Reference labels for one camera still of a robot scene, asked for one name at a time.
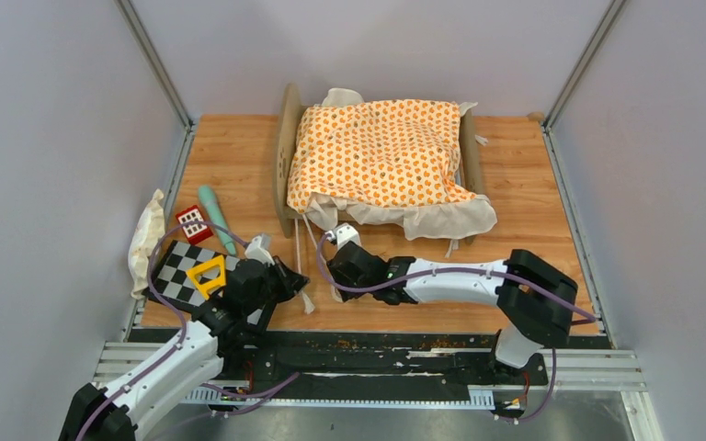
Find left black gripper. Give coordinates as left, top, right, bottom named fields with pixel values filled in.
left=245, top=255, right=311, bottom=316

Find yellow duck print blanket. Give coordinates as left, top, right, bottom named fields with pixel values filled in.
left=285, top=87, right=498, bottom=243

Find wooden pet bed frame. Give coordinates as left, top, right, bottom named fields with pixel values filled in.
left=270, top=83, right=488, bottom=238

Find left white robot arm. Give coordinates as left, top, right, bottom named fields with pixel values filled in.
left=59, top=239, right=310, bottom=440

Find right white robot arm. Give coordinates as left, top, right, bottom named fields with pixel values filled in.
left=315, top=224, right=596, bottom=384

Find yellow plastic block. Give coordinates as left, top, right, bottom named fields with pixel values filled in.
left=185, top=255, right=226, bottom=300

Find red window toy block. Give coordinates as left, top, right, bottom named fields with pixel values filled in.
left=175, top=205, right=214, bottom=245

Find black white checkerboard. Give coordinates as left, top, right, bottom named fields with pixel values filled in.
left=137, top=240, right=238, bottom=328

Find teal cylinder toy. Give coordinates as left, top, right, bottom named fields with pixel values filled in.
left=198, top=185, right=237, bottom=256

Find white duck pillow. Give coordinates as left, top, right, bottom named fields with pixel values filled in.
left=127, top=188, right=165, bottom=300

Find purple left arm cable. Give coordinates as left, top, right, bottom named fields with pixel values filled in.
left=73, top=219, right=269, bottom=441

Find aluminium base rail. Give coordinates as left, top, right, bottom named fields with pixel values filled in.
left=93, top=328, right=652, bottom=413

